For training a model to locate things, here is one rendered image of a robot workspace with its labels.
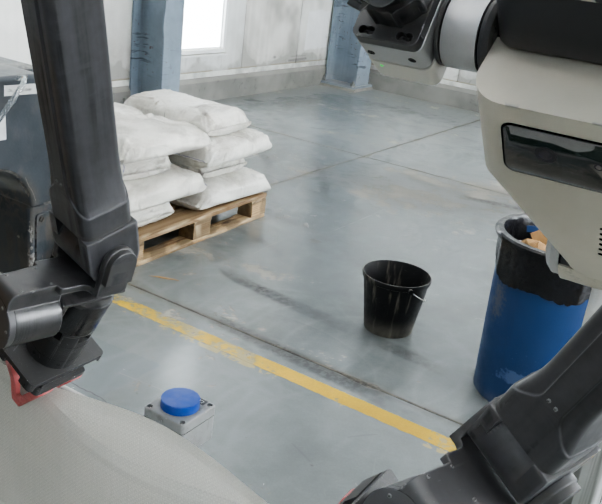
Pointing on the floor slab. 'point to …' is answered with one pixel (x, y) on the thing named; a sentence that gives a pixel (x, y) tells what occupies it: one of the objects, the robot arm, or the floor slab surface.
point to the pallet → (197, 225)
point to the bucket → (393, 297)
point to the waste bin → (524, 311)
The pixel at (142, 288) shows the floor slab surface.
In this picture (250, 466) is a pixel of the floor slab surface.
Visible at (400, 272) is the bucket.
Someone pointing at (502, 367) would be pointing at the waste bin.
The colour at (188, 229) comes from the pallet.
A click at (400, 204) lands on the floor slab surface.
